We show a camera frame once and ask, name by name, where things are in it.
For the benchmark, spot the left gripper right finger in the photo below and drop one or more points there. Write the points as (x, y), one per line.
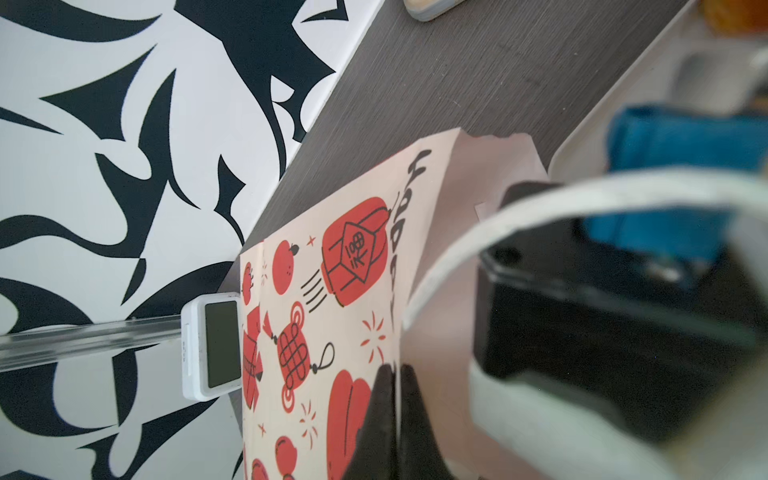
(419, 456)

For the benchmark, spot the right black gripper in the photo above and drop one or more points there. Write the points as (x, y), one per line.
(591, 320)

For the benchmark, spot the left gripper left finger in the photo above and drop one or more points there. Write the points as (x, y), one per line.
(375, 453)

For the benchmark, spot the white red paper bag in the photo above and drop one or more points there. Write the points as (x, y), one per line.
(385, 271)

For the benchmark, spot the white digital alarm clock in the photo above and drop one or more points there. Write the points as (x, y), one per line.
(210, 336)

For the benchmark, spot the white rectangular tray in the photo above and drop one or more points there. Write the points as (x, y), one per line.
(687, 68)

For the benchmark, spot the beige oblong sponge block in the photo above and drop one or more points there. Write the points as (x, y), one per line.
(428, 10)

